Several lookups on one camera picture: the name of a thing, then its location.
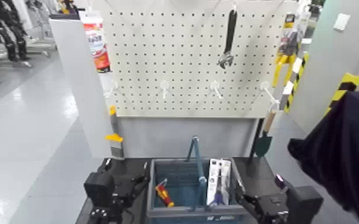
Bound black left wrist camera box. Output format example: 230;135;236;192
83;171;116;208

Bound navy blue cloth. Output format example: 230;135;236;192
287;91;359;220

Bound yellow-handled pliers on card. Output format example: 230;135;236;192
271;12;305;89

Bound yellow black striped post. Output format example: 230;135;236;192
284;52;311;114

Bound yellow black machine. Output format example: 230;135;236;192
57;0;81;15

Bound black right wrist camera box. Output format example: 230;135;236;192
285;185;324;224

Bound black humanoid robot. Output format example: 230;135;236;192
0;0;30;62

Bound yellow black striped corner guard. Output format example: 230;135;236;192
324;72;359;117

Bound white partition panel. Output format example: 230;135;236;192
49;14;115;159

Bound blue-grey plastic crate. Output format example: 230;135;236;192
146;157;253;224

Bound yellow-handled scraper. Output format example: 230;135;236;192
105;105;125;160

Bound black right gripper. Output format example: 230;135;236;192
235;179;290;224

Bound white pegboard hook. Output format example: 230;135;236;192
159;79;171;101
259;80;279;106
209;80;224;100
104;79;119;99

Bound red yellow screwdriver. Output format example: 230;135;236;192
154;179;176;208

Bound white wall switch plate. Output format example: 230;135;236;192
333;13;351;32

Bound white card with purple pliers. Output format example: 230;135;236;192
206;158;232;207

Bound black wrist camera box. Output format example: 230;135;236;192
285;185;324;224
83;171;116;208

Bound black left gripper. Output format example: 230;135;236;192
112;173;151;210

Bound green trowel with wooden handle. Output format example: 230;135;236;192
254;107;279;158

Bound white perforated pegboard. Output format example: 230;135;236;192
99;0;299;119

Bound black-handled adjustable wrench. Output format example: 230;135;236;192
216;9;239;70

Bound grey back panel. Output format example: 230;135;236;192
116;117;259;159

